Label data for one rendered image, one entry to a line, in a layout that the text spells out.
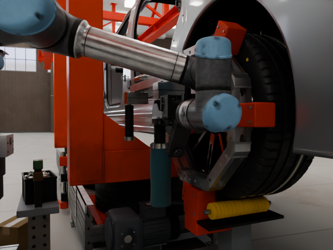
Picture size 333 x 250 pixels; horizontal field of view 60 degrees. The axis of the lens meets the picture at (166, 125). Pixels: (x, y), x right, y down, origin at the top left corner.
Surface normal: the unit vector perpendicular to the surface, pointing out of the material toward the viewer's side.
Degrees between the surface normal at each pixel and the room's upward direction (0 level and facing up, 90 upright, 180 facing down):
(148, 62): 114
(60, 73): 90
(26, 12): 86
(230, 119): 90
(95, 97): 90
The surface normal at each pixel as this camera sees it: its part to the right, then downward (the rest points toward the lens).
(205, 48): -0.53, -0.03
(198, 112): -0.92, 0.00
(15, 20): 0.18, 0.00
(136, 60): -0.06, 0.42
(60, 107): 0.39, 0.02
